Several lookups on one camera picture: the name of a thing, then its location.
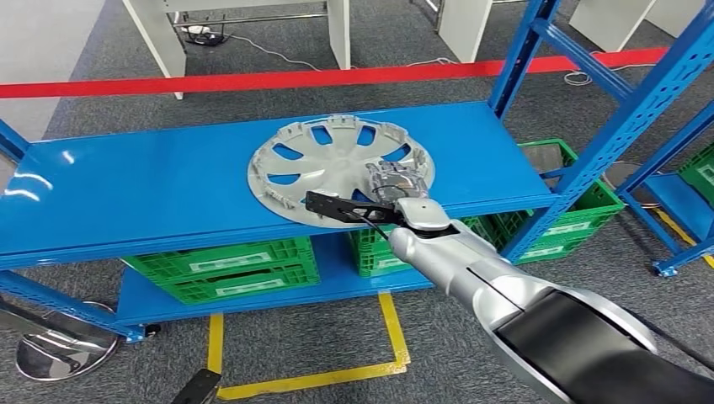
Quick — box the white desk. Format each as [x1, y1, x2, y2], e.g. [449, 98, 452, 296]
[437, 0, 495, 64]
[121, 0, 353, 101]
[568, 0, 660, 54]
[647, 0, 698, 39]

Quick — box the black router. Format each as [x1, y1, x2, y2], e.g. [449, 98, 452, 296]
[186, 30, 231, 47]

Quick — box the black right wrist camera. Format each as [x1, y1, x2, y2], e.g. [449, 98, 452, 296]
[303, 190, 404, 227]

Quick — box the silver plastic wheel cover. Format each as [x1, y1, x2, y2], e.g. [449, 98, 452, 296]
[247, 114, 437, 230]

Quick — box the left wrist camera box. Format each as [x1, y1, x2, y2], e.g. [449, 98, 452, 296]
[169, 367, 224, 404]

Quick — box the chrome stanchion base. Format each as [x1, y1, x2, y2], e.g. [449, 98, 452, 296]
[601, 161, 665, 210]

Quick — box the red barrier belt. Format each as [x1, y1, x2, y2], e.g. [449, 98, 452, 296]
[0, 47, 670, 100]

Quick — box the white cable coil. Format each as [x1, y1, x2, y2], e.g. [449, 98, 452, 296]
[562, 52, 660, 88]

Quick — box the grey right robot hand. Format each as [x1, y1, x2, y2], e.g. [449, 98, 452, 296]
[365, 160, 432, 205]

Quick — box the blue metal shelf rack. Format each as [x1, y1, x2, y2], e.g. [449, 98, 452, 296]
[613, 100, 714, 279]
[0, 0, 714, 344]

